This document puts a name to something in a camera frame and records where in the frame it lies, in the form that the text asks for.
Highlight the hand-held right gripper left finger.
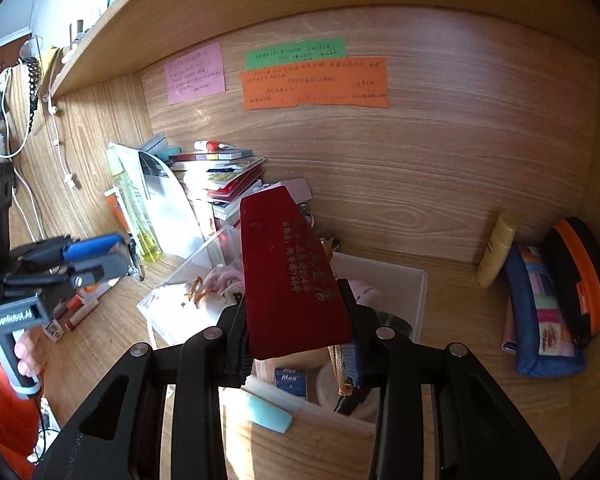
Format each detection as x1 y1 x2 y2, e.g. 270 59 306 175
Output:
32 305 256 480

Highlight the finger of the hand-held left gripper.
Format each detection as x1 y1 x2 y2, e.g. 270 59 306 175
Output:
11 232 129 267
4 247 133 319

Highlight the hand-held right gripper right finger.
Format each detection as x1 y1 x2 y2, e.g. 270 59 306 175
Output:
337 280 561 480

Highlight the clear plastic storage bin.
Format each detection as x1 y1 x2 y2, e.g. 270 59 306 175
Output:
150 225 428 411

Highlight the dark red booklet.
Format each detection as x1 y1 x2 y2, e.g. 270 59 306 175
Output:
240 185 356 361

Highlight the wooden desktop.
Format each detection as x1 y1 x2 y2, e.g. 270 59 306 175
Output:
10 245 596 480

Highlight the person's left hand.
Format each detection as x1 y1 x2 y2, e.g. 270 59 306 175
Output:
15 332 47 379

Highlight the round white lidded container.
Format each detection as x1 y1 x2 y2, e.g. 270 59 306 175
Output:
315 362 381 423

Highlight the orange packet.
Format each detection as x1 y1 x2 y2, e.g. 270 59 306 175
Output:
104 187 131 233

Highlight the yellow-green bottle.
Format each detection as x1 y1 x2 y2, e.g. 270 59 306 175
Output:
107 147 161 264

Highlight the red marker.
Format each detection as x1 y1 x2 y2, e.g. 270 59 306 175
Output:
64 296 101 332

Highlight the small blue box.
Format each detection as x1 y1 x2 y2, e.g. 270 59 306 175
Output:
274 366 309 402

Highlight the teal plastic piece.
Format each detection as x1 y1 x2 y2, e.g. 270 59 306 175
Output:
245 392 294 434

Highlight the clear plastic bag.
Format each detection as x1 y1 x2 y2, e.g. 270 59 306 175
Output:
136 260 246 343

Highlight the white booklet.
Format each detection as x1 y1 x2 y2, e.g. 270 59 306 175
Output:
117 145 204 258

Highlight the stack of books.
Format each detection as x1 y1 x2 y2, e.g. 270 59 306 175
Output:
167 145 268 231

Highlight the thin pink pouch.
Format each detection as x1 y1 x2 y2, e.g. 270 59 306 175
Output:
501 305 518 353

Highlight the blue patchwork pencil case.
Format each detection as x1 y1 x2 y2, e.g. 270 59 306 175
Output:
504 242 586 377

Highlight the white cardboard box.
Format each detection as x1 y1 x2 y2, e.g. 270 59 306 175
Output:
257 177 313 206

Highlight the yellow cream tube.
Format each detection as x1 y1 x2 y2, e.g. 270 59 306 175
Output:
476 211 517 288

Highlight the person's red clothing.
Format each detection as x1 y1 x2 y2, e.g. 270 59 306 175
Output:
0 347 43 480

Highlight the pink paper note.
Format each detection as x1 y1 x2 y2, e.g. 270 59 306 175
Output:
165 42 227 106

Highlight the black orange zip case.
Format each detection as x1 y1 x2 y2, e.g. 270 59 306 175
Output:
545 217 600 348

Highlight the orange paper note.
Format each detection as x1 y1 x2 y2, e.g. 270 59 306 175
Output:
240 57 390 111

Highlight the green paper note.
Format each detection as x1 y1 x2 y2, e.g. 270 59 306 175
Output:
244 39 348 71

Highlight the wooden shelf board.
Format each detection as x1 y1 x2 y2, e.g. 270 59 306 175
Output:
50 0 600 97

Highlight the gold cord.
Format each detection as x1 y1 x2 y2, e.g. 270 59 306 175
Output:
330 344 356 397

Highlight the white cable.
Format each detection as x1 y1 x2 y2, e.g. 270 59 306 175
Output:
42 47 79 192

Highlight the black beaded chain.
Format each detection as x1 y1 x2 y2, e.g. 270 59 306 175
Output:
22 55 43 136

